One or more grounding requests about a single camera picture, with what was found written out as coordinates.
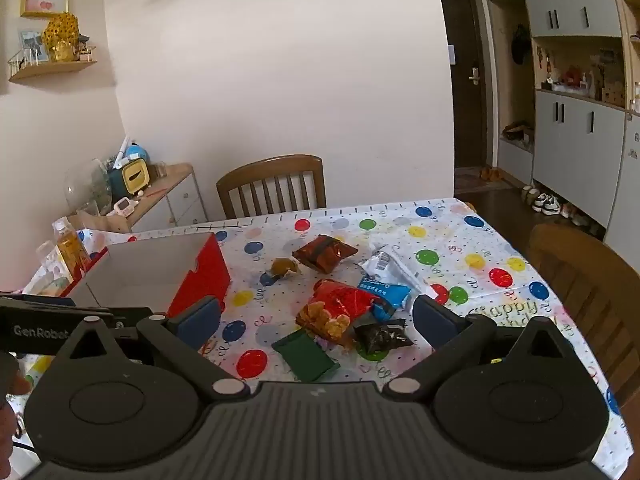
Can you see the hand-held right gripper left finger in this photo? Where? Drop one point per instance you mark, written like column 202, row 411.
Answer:
column 197, row 321

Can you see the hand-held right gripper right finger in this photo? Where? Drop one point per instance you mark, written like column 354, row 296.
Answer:
column 436, row 321

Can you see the black snack packet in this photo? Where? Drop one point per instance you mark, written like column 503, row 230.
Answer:
column 382, row 337

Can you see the red cardboard box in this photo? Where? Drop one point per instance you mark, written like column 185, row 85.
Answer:
column 150, row 265

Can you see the round yellow-brown snack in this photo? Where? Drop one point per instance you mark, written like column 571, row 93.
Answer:
column 282, row 266

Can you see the red orange snack bag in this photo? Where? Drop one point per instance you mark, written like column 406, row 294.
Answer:
column 335, row 310

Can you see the green snack packet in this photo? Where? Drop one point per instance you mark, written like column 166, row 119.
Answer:
column 305, row 357

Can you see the person's left hand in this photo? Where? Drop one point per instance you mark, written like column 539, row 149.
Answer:
column 20, row 384

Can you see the blue snack packet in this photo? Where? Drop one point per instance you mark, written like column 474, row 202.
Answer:
column 389, row 296

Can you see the clear plastic packet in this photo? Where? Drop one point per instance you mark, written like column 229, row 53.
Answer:
column 52, row 267

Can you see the white snack packet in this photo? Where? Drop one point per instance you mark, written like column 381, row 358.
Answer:
column 387, row 262

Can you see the orange juice bottle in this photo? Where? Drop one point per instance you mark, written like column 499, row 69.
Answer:
column 72, row 252

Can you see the balloon printed tablecloth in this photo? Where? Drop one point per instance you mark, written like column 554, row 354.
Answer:
column 500, row 242

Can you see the wooden top sideboard cabinet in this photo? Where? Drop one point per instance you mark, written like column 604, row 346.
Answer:
column 170, row 195

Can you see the dark red snack packet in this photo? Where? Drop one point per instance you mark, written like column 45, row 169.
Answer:
column 322, row 255

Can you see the pink kitchen timer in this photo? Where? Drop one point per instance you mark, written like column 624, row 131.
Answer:
column 125, row 207

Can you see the red pencil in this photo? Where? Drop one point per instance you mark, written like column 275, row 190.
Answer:
column 156, row 191

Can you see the round glass bowl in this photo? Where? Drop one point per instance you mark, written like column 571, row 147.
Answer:
column 87, row 185

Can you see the door mat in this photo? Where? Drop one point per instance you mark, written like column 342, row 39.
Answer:
column 482, row 180

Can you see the small glass cup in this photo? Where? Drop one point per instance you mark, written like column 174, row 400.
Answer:
column 160, row 170

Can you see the orange slippers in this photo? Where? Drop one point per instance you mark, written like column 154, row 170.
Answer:
column 491, row 174

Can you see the wooden slat-back chair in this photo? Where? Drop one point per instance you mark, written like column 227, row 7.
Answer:
column 585, row 270
column 272, row 180

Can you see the beige shoes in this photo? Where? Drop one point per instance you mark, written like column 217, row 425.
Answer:
column 530, row 193

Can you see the yellow teal tissue box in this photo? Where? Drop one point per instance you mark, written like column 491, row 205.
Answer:
column 131, row 176

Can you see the white black sneakers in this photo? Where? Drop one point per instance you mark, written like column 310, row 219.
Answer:
column 546, row 205

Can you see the blue ball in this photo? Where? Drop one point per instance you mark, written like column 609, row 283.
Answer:
column 136, row 152

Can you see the white plastic tube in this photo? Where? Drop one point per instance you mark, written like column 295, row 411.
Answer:
column 121, row 152

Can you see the brown bag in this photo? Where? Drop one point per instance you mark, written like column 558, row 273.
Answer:
column 517, row 132

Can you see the dark brown door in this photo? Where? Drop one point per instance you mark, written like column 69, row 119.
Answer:
column 465, row 110

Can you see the group of shelf ornaments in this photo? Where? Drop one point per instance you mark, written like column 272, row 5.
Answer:
column 575, row 80

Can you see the gold tree ornament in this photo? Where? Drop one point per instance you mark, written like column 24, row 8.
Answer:
column 61, row 35

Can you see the wooden wall shelf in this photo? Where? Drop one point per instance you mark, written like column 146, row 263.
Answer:
column 50, row 69

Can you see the small photo frame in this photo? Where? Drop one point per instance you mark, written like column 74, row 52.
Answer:
column 32, row 45

